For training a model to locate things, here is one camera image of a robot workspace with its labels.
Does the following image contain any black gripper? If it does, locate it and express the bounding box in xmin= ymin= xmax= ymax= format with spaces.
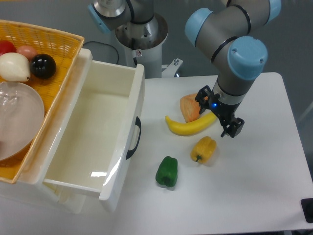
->
xmin=195 ymin=85 xmax=245 ymax=138

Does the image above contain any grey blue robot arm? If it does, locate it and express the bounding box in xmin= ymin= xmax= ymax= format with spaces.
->
xmin=88 ymin=0 xmax=282 ymax=137

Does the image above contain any yellow bell pepper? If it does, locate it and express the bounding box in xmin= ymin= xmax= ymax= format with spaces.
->
xmin=190 ymin=136 xmax=217 ymax=164

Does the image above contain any green bell pepper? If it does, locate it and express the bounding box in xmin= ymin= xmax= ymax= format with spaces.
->
xmin=156 ymin=156 xmax=178 ymax=188

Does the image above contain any orange salmon slice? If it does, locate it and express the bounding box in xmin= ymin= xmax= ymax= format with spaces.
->
xmin=180 ymin=93 xmax=203 ymax=123

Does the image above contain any yellow banana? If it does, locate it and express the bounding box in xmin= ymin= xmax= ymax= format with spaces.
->
xmin=165 ymin=113 xmax=217 ymax=136

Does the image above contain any white open drawer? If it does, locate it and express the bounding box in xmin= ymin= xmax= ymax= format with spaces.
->
xmin=44 ymin=61 xmax=145 ymax=203

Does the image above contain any black device at edge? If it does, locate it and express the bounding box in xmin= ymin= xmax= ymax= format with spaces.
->
xmin=300 ymin=198 xmax=313 ymax=223

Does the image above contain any yellow woven basket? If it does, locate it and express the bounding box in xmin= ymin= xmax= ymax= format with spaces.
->
xmin=0 ymin=20 xmax=85 ymax=184

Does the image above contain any black round fruit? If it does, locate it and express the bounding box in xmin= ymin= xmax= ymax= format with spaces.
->
xmin=30 ymin=54 xmax=56 ymax=79

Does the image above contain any pink peach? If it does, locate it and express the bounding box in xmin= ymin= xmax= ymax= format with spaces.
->
xmin=16 ymin=46 xmax=38 ymax=61

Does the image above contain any white drawer cabinet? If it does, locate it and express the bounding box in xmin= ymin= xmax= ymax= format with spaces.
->
xmin=0 ymin=49 xmax=112 ymax=213

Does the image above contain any white onion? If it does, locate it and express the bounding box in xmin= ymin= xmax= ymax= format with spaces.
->
xmin=0 ymin=52 xmax=31 ymax=82

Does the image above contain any red tomato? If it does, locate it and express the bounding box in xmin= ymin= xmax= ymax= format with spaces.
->
xmin=0 ymin=40 xmax=17 ymax=56

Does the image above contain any black drawer handle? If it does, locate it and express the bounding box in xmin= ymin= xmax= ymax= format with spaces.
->
xmin=126 ymin=117 xmax=142 ymax=160

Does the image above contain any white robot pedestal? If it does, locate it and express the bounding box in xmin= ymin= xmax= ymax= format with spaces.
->
xmin=115 ymin=13 xmax=183 ymax=78

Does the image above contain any black cable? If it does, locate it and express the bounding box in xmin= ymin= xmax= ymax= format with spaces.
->
xmin=83 ymin=40 xmax=120 ymax=65

